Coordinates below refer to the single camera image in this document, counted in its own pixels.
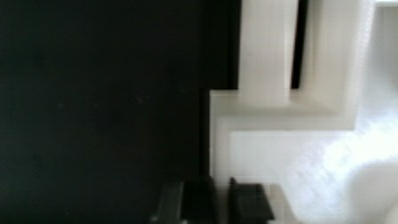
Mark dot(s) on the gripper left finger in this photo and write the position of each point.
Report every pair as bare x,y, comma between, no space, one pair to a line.
167,214

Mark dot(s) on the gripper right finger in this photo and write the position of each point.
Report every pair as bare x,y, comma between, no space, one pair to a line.
249,210

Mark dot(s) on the white chair seat block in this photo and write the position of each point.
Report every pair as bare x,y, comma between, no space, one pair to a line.
304,124

